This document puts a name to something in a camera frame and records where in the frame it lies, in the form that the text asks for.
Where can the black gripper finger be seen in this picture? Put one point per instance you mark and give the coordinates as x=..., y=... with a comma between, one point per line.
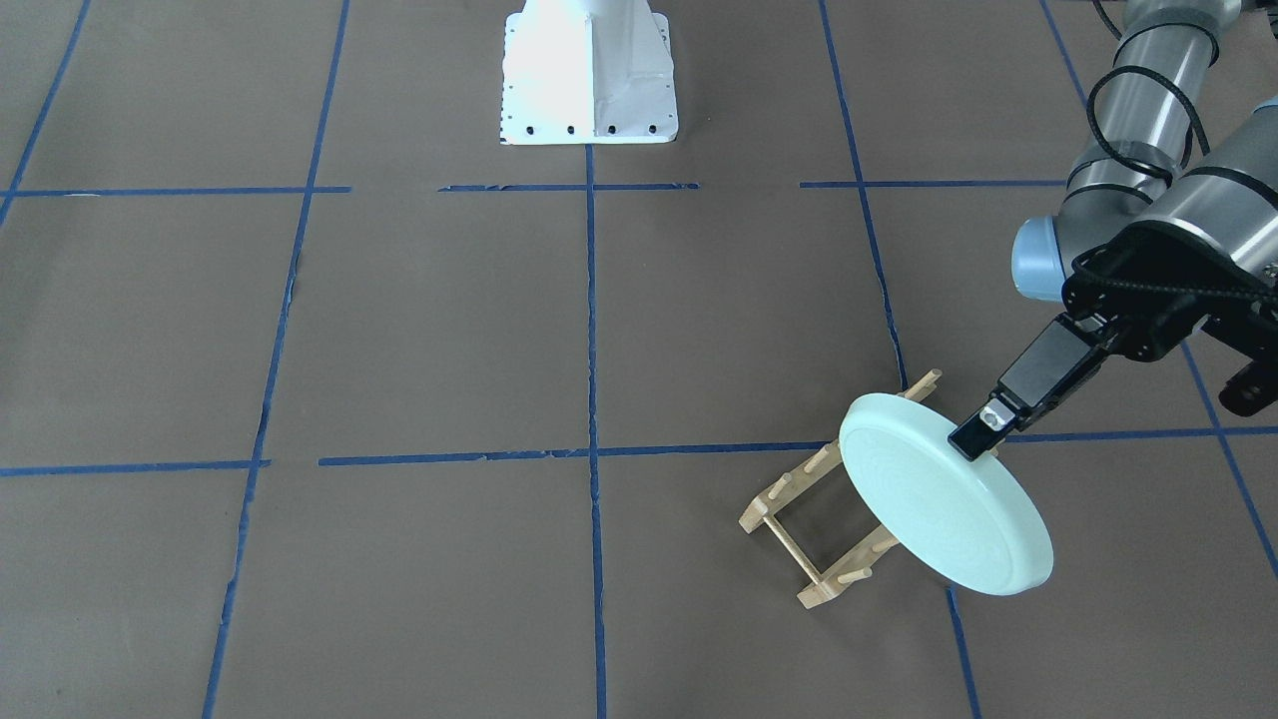
x=1063, y=356

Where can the mint green plate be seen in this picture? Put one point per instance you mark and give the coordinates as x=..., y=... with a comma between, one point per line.
x=969, y=520

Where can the wooden dish rack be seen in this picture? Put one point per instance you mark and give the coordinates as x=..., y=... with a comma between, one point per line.
x=798, y=471

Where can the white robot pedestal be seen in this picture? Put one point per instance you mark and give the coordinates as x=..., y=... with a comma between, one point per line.
x=579, y=72

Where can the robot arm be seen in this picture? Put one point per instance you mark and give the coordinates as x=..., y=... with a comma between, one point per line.
x=1149, y=160

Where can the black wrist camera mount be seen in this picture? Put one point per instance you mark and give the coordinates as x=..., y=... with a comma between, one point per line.
x=1254, y=387

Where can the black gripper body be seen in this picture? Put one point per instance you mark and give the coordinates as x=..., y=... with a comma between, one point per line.
x=1148, y=338

